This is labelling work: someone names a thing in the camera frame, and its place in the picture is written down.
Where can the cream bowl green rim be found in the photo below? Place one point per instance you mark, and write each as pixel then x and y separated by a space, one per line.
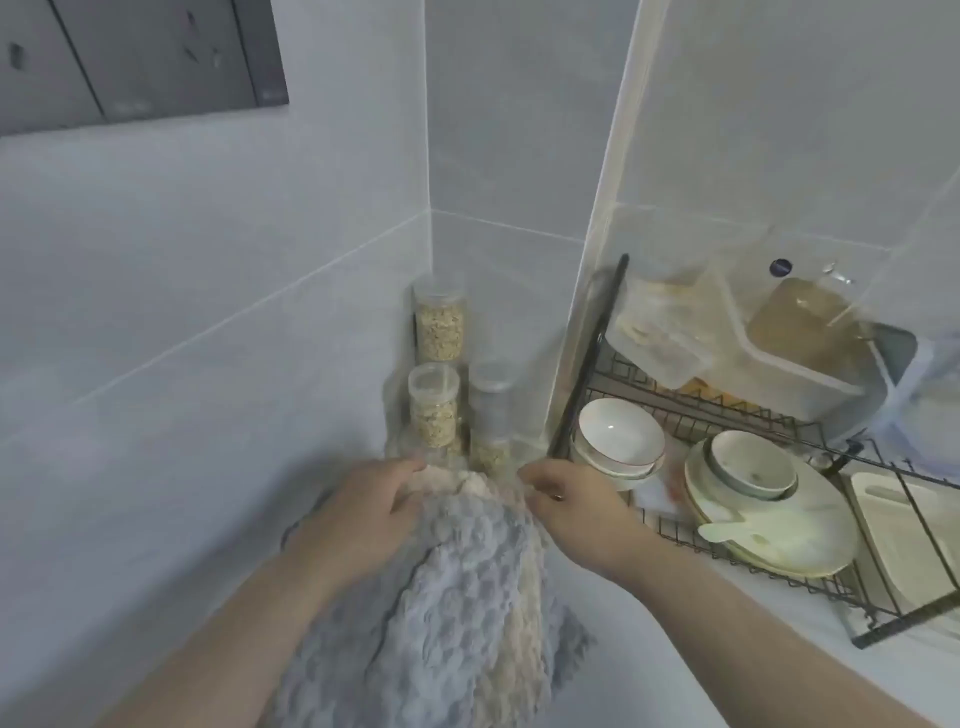
pixel 720 486

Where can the grey blue container lid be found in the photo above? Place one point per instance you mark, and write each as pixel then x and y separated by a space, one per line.
pixel 896 352

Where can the person's left forearm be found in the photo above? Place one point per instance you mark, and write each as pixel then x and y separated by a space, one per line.
pixel 225 660

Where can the white bowl red rim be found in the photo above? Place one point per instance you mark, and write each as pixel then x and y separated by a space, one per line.
pixel 619 431

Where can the white plastic basket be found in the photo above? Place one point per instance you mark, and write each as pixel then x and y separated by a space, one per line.
pixel 900 540

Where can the person's right hand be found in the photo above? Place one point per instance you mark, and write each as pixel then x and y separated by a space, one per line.
pixel 585 517

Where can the pale yellow plate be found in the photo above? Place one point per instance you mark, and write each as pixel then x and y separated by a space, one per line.
pixel 780 568

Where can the cream plastic spoon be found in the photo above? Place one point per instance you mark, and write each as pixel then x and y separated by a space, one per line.
pixel 720 531

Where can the small cream bowl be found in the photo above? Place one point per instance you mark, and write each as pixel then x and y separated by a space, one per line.
pixel 750 457

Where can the cream plate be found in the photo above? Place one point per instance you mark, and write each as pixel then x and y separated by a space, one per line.
pixel 817 525

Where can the yellow orange cloth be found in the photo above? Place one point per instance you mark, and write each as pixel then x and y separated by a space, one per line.
pixel 701 388

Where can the white red printed mat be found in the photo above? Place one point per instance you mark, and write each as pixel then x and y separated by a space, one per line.
pixel 660 495

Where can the person's left hand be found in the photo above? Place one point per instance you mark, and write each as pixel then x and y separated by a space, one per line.
pixel 352 510

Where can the grey wall cabinet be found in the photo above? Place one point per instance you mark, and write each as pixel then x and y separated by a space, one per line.
pixel 150 52

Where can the person's right forearm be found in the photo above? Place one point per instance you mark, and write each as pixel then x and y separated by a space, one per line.
pixel 750 645

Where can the clear empty jar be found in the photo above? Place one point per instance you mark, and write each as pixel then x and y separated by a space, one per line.
pixel 491 405

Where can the clear lid blue rim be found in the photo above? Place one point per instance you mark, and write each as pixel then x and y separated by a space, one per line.
pixel 930 420

